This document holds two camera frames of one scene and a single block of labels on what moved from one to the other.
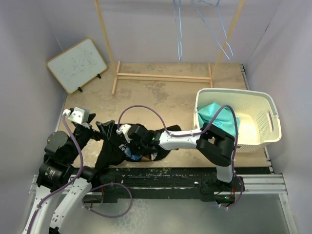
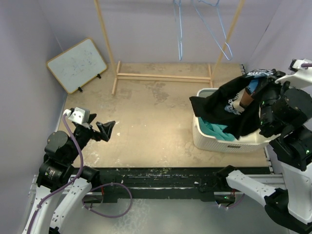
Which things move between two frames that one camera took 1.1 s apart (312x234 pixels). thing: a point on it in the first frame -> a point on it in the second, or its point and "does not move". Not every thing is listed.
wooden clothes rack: (117, 64) does not move
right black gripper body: (139, 147) -> (270, 89)
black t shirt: (113, 151) -> (223, 106)
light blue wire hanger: (217, 5) does not move
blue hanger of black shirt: (177, 13) does not move
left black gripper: (106, 127) does not move
